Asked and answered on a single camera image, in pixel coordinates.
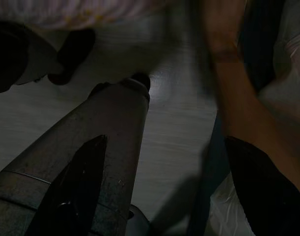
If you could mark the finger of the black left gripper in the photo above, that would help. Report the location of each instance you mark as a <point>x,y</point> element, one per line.
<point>76,49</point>

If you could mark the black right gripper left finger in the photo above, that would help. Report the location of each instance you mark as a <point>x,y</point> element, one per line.
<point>73,186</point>

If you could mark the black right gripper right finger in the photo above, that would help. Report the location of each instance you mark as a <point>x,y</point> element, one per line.
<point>267,196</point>

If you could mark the pink patterned pillow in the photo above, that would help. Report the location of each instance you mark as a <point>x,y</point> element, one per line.
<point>66,12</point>

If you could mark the grey robot leg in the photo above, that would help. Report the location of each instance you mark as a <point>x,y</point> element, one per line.
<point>110,123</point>

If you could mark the white plastic bag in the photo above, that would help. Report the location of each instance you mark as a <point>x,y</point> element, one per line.
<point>294,49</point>

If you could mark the orange brown wooden chair frame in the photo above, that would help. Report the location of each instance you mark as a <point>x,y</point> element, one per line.
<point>245,108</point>

